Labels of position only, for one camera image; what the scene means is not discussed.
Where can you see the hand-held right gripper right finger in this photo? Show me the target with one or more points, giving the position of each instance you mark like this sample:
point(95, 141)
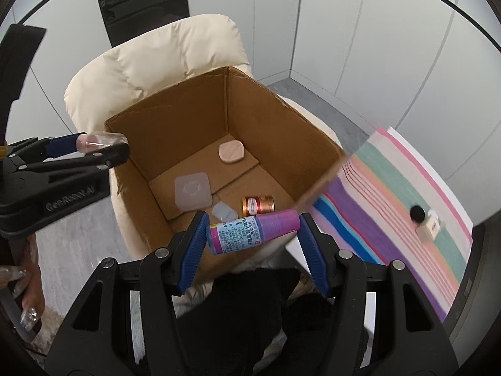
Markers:
point(315, 258)

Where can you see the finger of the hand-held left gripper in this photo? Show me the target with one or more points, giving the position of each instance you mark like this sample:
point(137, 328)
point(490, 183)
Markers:
point(111, 156)
point(60, 145)

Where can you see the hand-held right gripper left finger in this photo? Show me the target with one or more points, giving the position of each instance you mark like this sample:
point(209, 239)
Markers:
point(191, 258)

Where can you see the small clear pink vial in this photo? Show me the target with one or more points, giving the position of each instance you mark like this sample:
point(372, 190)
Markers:
point(101, 140)

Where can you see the brown cardboard box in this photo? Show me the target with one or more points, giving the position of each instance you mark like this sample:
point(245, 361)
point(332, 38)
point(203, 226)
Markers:
point(164, 133)

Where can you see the pink purple labelled bottle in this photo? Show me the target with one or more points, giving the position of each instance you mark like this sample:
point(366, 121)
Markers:
point(266, 227)

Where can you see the copper can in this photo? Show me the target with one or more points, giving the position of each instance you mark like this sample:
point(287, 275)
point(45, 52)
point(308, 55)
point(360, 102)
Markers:
point(260, 205)

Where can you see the peach round puff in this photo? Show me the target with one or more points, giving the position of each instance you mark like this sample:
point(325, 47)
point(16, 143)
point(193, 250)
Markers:
point(231, 152)

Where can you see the person's left hand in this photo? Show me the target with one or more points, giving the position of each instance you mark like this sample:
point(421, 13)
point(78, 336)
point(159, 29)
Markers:
point(31, 282)

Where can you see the beige shoe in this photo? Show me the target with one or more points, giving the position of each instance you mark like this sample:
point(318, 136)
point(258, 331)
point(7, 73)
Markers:
point(301, 286)

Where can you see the grey fluffy rug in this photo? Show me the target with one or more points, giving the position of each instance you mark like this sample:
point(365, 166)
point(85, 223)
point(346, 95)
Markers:
point(78, 250)

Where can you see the small pale plastic item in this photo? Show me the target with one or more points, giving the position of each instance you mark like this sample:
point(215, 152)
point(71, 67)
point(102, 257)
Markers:
point(224, 210)

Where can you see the translucent square lid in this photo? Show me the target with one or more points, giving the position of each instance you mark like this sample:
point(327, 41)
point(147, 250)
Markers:
point(191, 190)

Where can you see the person's black trousers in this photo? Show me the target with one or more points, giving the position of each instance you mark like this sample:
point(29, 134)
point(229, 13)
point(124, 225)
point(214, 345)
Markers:
point(235, 321)

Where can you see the striped colourful cloth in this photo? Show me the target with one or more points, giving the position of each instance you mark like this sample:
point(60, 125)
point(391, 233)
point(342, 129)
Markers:
point(375, 203)

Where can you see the cream padded armchair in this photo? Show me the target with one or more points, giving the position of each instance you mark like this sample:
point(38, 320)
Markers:
point(156, 58)

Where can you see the black round item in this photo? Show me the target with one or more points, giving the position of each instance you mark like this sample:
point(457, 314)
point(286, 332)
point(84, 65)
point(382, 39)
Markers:
point(417, 213)

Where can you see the small white box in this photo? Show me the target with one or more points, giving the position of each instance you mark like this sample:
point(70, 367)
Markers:
point(429, 227)

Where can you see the black glossy panel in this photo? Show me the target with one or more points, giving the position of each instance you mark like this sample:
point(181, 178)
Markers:
point(145, 4)

